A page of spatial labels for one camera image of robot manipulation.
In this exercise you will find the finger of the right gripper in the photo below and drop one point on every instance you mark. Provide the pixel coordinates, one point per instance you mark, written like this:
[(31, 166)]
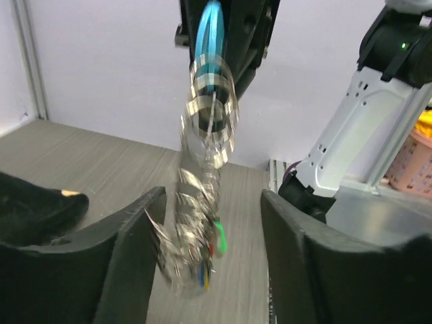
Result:
[(249, 28), (185, 35)]

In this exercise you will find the green tagged key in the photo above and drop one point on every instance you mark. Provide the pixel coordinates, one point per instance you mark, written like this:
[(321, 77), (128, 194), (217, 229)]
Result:
[(219, 237)]

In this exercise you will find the blue tagged key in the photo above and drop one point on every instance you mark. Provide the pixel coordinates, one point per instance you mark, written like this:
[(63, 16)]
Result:
[(201, 275)]

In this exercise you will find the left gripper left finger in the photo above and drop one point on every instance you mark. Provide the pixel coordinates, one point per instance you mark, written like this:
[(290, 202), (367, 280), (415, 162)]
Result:
[(101, 274)]

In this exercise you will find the pink plastic basket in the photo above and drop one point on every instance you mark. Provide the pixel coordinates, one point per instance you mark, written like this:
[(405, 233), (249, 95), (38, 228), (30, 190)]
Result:
[(410, 171)]

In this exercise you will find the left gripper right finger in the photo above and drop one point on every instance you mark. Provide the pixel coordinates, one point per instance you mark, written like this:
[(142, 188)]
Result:
[(320, 275)]

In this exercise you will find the yellow tagged key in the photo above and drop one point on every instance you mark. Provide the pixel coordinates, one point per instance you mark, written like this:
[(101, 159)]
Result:
[(205, 279)]

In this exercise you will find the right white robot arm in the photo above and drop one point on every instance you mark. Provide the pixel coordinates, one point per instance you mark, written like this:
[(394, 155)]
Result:
[(394, 63)]

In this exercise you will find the black floral plush pillow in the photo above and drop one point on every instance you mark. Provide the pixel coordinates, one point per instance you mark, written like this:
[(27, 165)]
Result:
[(34, 215)]

